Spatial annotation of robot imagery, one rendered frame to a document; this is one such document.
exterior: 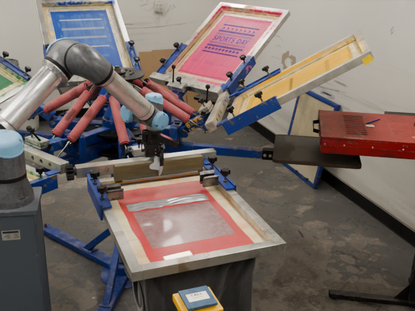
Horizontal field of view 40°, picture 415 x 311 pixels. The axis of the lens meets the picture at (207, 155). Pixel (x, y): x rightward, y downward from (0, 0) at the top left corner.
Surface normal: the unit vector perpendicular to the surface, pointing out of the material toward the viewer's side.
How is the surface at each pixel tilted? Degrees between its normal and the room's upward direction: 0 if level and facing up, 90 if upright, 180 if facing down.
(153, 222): 0
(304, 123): 80
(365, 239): 0
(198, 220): 0
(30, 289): 90
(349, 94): 90
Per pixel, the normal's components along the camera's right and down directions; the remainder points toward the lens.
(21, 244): 0.18, 0.37
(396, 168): -0.93, 0.11
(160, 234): 0.02, -0.93
